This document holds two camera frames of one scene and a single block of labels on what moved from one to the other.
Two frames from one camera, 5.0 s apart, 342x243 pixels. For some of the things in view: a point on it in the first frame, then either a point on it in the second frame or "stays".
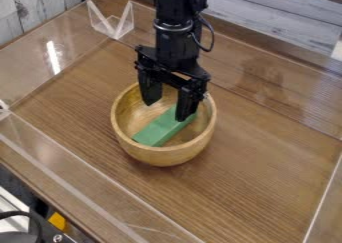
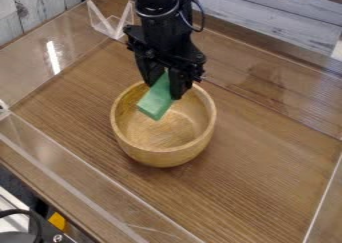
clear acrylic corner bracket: (116, 26) stays
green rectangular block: (162, 127) to (157, 98)
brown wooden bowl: (133, 115) stays
